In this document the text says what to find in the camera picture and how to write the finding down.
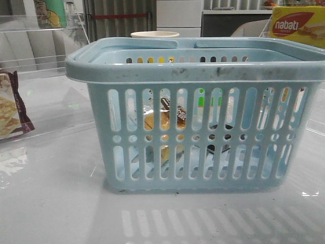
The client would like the green snack canister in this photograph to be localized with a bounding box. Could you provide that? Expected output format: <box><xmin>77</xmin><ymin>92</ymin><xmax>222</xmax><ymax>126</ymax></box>
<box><xmin>34</xmin><ymin>0</ymin><xmax>67</xmax><ymax>28</ymax></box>

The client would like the black tissue pack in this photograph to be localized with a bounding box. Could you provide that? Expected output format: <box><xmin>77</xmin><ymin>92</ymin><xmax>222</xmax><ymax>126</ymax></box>
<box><xmin>206</xmin><ymin>124</ymin><xmax>248</xmax><ymax>155</ymax></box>

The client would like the white cabinet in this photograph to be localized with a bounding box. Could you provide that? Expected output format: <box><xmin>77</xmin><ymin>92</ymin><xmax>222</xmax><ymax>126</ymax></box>
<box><xmin>156</xmin><ymin>1</ymin><xmax>204</xmax><ymax>37</ymax></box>

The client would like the plate of fruit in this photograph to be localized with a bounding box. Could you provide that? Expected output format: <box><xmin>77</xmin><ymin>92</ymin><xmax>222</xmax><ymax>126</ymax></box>
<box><xmin>263</xmin><ymin>0</ymin><xmax>278</xmax><ymax>8</ymax></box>

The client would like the green plastic drink bottle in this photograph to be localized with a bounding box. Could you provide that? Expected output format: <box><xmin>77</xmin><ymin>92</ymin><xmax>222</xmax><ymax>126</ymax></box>
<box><xmin>198</xmin><ymin>88</ymin><xmax>222</xmax><ymax>107</ymax></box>

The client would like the yellow nabati wafer box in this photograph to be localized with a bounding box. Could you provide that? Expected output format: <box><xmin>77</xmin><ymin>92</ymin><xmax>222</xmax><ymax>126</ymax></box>
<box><xmin>269</xmin><ymin>6</ymin><xmax>324</xmax><ymax>49</ymax></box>

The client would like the light blue plastic basket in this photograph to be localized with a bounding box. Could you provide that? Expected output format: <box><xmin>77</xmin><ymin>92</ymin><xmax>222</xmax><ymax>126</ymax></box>
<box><xmin>66</xmin><ymin>37</ymin><xmax>324</xmax><ymax>190</ymax></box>

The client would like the maroon cracker snack packet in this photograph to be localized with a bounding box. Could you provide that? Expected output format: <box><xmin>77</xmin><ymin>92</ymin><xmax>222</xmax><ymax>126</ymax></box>
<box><xmin>1</xmin><ymin>71</ymin><xmax>35</xmax><ymax>141</ymax></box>

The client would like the bread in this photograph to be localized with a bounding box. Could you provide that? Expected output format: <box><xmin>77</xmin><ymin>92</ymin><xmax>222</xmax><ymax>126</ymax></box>
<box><xmin>144</xmin><ymin>97</ymin><xmax>186</xmax><ymax>165</ymax></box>

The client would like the dark sideboard counter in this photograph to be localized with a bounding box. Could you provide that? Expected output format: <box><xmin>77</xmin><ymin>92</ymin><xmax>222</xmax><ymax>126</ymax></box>
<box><xmin>201</xmin><ymin>10</ymin><xmax>271</xmax><ymax>37</ymax></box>

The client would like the clear acrylic left shelf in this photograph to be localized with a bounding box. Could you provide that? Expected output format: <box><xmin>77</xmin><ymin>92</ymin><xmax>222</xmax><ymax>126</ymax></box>
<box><xmin>1</xmin><ymin>1</ymin><xmax>89</xmax><ymax>122</ymax></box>

